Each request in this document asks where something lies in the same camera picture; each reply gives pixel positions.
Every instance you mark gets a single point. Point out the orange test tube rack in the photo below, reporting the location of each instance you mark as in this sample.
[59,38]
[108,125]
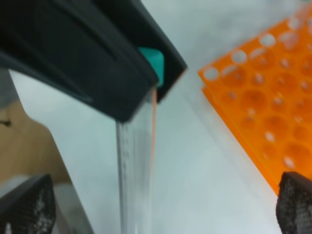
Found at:
[262,90]

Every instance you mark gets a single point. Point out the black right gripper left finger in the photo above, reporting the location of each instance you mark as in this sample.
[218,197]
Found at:
[71,46]

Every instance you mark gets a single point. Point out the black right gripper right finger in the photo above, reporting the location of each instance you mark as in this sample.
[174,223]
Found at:
[147,33]

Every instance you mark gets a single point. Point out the test tube with teal cap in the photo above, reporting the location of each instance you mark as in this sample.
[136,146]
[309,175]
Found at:
[135,154]

